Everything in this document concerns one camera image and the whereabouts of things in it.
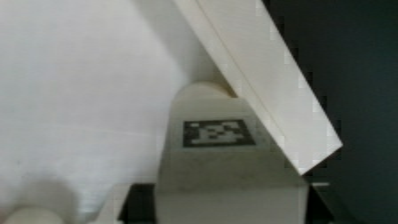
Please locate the white table leg with tag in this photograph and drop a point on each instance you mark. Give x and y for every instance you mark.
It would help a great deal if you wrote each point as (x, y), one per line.
(228, 181)

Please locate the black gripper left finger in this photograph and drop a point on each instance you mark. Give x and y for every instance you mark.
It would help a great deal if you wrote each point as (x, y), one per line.
(140, 212)

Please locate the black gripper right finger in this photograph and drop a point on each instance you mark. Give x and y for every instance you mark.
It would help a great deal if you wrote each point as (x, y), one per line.
(326, 209)

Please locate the white square tabletop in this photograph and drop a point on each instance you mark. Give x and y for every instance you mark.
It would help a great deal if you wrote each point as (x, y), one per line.
(101, 56)

